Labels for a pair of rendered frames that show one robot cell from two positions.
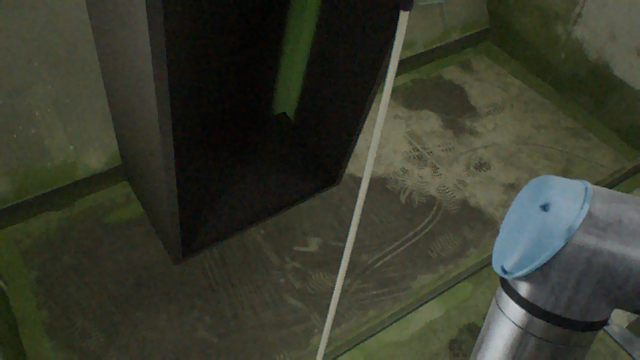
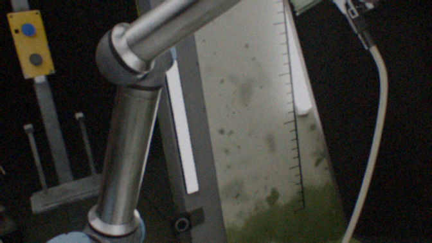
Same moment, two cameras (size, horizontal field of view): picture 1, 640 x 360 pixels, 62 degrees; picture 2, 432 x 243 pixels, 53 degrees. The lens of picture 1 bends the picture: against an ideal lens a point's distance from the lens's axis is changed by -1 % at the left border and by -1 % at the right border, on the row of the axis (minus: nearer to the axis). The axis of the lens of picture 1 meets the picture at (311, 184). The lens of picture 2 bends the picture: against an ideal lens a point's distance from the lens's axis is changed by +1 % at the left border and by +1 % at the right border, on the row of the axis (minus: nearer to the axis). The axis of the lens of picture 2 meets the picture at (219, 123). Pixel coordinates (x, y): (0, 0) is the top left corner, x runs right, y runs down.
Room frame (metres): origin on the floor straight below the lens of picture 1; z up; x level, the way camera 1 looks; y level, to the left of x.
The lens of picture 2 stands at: (0.72, -1.32, 1.47)
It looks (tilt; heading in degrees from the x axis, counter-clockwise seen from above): 15 degrees down; 102
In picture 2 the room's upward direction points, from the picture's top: 9 degrees counter-clockwise
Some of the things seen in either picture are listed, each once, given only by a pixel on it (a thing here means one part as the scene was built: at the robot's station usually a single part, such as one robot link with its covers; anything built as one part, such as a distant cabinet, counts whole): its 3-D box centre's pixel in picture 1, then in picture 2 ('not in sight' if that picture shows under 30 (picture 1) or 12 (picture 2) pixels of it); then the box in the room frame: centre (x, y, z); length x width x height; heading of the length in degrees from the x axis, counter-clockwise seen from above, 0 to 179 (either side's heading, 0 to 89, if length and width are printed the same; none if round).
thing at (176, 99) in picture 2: not in sight; (181, 128); (0.17, 0.49, 0.96); 0.06 x 0.02 x 0.63; 36
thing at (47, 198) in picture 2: not in sight; (63, 156); (-0.29, 0.26, 0.95); 0.26 x 0.15 x 0.32; 36
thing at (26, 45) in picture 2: not in sight; (31, 44); (-0.36, 0.34, 1.42); 0.12 x 0.06 x 0.26; 36
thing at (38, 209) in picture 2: not in sight; (72, 191); (-0.30, 0.28, 0.78); 0.31 x 0.23 x 0.01; 36
